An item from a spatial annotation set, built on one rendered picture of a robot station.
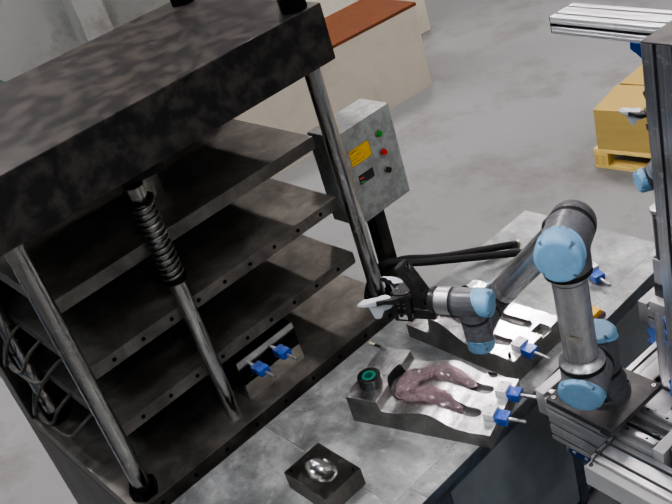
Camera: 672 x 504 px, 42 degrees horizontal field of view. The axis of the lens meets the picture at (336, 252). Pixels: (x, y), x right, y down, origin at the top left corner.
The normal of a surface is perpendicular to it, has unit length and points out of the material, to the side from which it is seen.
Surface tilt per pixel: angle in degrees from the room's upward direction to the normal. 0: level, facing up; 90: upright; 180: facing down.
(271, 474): 0
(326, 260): 0
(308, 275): 0
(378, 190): 90
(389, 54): 90
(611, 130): 90
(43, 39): 90
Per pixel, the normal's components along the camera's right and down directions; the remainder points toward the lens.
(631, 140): -0.60, 0.55
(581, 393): -0.38, 0.68
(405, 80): 0.59, 0.29
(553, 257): -0.44, 0.46
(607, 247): -0.26, -0.82
